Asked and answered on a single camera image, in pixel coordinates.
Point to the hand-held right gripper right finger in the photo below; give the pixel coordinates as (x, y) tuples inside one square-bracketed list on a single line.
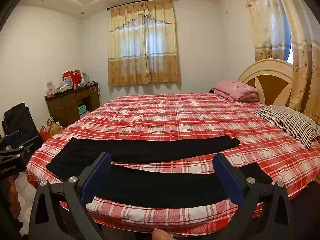
[(230, 180)]

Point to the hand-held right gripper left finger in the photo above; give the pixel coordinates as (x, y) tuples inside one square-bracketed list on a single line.
[(96, 180)]

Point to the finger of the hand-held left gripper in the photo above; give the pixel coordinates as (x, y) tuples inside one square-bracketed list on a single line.
[(13, 137)]

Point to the black pants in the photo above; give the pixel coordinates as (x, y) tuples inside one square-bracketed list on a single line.
[(150, 150)]

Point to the person's right hand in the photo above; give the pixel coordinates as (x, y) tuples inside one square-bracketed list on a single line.
[(162, 235)]

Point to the black folding chair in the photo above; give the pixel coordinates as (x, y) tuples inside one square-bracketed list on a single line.
[(17, 115)]

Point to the red plastic bag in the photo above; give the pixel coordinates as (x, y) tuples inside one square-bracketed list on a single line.
[(44, 133)]

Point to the patterned gift bag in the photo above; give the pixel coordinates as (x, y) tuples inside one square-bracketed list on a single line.
[(56, 127)]

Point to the brown wooden desk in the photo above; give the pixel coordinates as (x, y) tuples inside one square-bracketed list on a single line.
[(65, 105)]

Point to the white box with red print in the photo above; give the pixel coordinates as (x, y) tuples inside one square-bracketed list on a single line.
[(50, 88)]

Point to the teal box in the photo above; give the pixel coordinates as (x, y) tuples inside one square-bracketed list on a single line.
[(82, 109)]

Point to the striped pillow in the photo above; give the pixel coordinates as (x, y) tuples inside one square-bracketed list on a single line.
[(287, 122)]

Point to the red gift bag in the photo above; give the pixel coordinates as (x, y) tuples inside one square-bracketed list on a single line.
[(70, 77)]

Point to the bed with red plaid sheet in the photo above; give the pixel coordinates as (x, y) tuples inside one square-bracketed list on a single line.
[(175, 115)]

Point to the pink pillow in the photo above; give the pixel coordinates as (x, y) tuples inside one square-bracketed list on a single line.
[(237, 90)]

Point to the dark patterned cloth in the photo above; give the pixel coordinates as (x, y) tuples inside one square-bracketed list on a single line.
[(211, 90)]

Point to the cream wooden headboard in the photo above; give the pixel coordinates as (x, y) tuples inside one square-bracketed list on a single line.
[(271, 80)]

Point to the beige floral window curtain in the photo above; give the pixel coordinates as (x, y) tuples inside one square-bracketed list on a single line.
[(145, 65)]

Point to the beige floral side curtain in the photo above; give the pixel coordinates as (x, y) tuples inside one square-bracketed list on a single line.
[(305, 80)]

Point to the dark curtain rod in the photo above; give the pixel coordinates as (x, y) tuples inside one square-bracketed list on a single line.
[(117, 6)]

